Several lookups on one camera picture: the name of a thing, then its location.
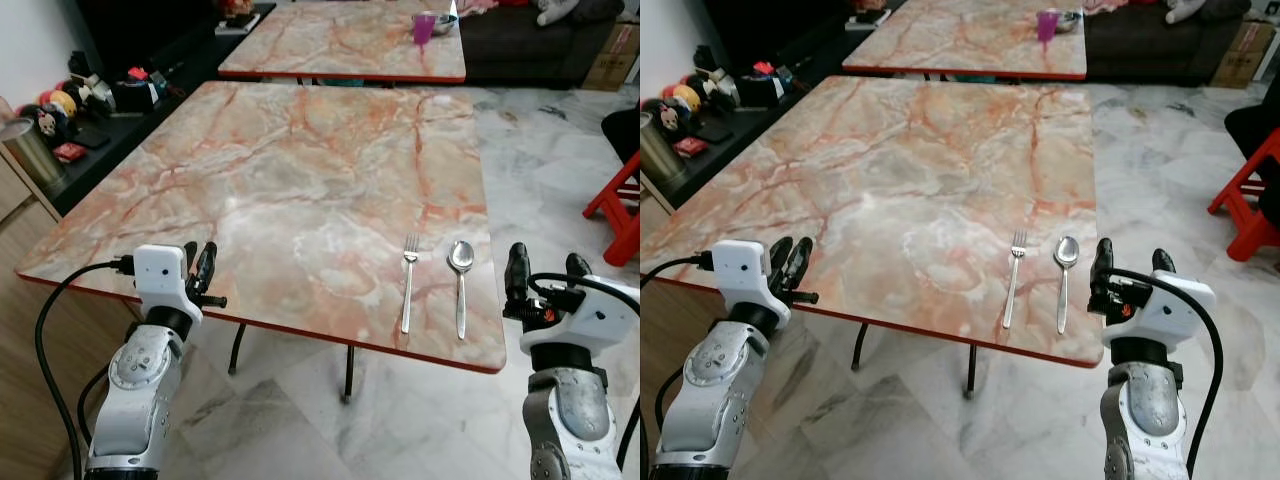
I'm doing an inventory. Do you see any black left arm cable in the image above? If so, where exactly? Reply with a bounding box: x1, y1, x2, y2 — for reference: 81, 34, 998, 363
35, 257, 137, 480
640, 253, 717, 480

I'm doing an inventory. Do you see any black fabric bag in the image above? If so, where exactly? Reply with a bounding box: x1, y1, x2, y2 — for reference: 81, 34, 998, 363
600, 107, 641, 163
1225, 88, 1280, 161

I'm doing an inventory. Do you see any black television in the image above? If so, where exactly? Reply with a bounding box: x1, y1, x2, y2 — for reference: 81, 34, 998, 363
75, 0, 226, 46
700, 0, 856, 46

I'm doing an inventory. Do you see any black white doll figurine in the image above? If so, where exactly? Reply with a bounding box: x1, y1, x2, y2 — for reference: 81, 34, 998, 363
655, 103, 691, 141
35, 107, 71, 146

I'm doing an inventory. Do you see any steel spoon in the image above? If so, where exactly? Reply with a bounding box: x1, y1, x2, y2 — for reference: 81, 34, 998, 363
1053, 236, 1081, 336
447, 240, 475, 341

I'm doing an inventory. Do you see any marble pattern folding table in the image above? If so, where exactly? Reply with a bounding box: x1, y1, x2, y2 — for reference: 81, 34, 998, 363
842, 0, 1089, 83
640, 75, 1104, 401
15, 80, 509, 406
217, 0, 468, 86

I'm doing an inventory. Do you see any metal tin canister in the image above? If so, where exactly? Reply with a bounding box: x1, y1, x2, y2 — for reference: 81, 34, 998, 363
0, 118, 66, 193
640, 115, 689, 186

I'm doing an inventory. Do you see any brown cardboard box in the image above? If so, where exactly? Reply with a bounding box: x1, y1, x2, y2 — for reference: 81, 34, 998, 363
1210, 20, 1278, 89
582, 22, 641, 92

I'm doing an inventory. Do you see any red plastic stool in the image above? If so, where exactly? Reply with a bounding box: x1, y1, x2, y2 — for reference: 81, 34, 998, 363
583, 150, 641, 267
1208, 128, 1280, 263

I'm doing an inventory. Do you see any black sofa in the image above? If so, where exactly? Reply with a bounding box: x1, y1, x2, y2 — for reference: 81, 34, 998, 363
455, 0, 626, 91
1085, 0, 1246, 86

